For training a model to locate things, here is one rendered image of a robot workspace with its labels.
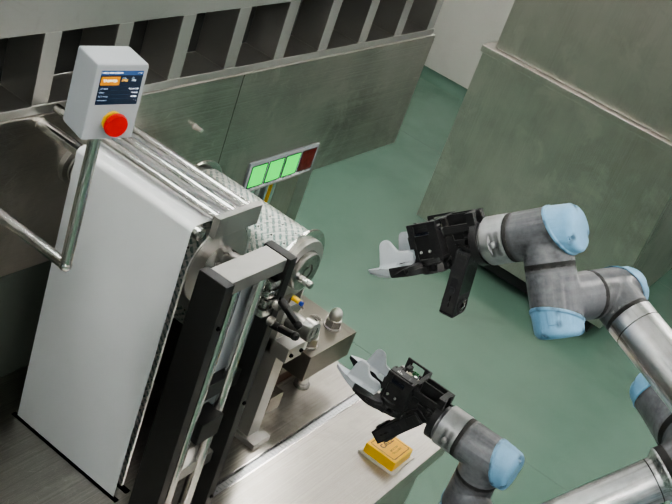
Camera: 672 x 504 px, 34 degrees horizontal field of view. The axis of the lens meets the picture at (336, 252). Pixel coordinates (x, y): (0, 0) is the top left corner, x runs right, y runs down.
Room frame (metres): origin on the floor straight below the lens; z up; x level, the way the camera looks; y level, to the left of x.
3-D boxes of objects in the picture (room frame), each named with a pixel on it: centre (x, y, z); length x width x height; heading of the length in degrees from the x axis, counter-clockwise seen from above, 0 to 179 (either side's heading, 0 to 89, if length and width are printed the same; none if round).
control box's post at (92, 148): (1.19, 0.32, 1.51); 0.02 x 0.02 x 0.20
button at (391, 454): (1.71, -0.23, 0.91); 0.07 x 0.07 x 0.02; 64
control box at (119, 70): (1.18, 0.32, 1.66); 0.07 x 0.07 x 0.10; 49
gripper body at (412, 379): (1.60, -0.22, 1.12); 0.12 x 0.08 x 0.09; 64
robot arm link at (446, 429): (1.57, -0.29, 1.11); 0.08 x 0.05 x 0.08; 154
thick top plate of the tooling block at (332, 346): (1.90, 0.12, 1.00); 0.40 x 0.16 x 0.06; 64
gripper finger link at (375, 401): (1.60, -0.16, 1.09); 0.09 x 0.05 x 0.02; 73
